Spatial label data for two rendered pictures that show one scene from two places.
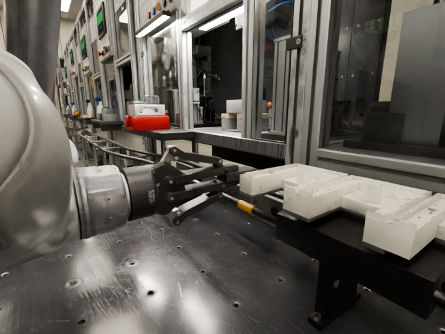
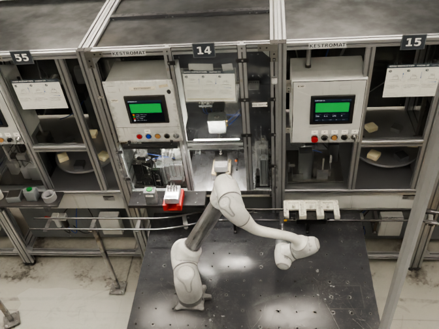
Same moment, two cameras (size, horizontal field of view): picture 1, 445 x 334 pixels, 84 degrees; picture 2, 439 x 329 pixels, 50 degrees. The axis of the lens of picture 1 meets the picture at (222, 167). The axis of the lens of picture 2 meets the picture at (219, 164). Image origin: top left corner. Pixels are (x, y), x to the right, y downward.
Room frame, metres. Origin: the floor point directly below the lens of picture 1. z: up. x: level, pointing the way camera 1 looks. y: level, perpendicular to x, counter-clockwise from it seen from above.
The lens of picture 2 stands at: (-0.74, 1.73, 3.26)
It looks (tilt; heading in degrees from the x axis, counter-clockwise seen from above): 42 degrees down; 314
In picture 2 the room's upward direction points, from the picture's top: 7 degrees counter-clockwise
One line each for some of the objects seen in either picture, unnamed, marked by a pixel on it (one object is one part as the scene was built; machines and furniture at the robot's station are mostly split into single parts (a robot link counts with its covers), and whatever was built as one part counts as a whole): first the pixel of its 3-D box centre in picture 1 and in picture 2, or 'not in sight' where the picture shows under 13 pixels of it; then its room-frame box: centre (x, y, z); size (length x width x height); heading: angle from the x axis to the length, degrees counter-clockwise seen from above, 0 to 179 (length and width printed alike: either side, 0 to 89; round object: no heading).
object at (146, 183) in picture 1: (154, 189); not in sight; (0.35, 0.10, 0.88); 0.09 x 0.07 x 0.08; 126
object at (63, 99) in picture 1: (75, 109); not in sight; (5.75, 3.32, 1.00); 1.30 x 0.51 x 2.00; 35
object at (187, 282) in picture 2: not in sight; (187, 281); (0.62, 0.72, 0.85); 0.18 x 0.16 x 0.22; 141
